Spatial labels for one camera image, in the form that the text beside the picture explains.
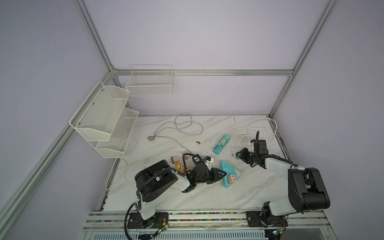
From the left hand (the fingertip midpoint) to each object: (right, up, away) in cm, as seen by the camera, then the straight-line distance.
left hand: (225, 176), depth 82 cm
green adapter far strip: (+1, +18, +14) cm, 23 cm away
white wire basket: (-46, +58, +13) cm, 76 cm away
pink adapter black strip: (-22, +9, +12) cm, 27 cm away
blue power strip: (-2, +14, +16) cm, 21 cm away
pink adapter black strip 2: (-30, +7, +11) cm, 33 cm away
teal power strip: (+3, +3, +3) cm, 5 cm away
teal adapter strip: (+4, +21, +16) cm, 27 cm away
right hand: (+9, +11, +11) cm, 18 cm away
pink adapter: (+2, 0, -6) cm, 6 cm away
